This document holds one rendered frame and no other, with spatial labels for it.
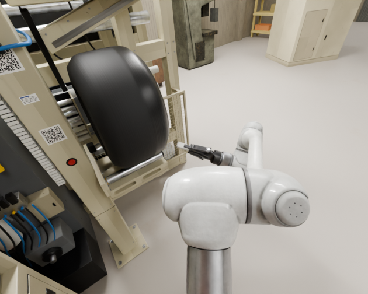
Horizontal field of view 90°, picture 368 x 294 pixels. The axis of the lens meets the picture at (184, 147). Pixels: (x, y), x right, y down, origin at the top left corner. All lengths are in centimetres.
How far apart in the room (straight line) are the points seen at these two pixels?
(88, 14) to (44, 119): 61
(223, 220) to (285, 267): 142
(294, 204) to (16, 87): 88
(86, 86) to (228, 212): 64
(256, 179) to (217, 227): 13
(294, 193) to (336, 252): 163
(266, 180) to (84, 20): 113
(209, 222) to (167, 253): 136
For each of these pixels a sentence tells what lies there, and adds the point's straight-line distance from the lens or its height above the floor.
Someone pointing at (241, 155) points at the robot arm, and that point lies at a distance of 98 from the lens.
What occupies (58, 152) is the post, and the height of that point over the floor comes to 113.
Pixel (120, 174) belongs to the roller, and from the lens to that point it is 105.
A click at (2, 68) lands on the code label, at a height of 149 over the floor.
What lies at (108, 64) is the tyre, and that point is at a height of 144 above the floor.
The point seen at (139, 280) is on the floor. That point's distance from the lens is 174.
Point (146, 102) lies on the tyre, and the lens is 77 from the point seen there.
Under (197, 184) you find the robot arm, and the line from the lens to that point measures 41.
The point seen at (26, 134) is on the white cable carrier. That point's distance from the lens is 95.
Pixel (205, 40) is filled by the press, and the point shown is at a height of 61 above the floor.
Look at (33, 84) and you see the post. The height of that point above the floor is 142.
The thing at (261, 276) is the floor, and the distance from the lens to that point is 174.
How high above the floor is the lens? 163
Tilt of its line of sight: 40 degrees down
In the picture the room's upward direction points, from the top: 6 degrees counter-clockwise
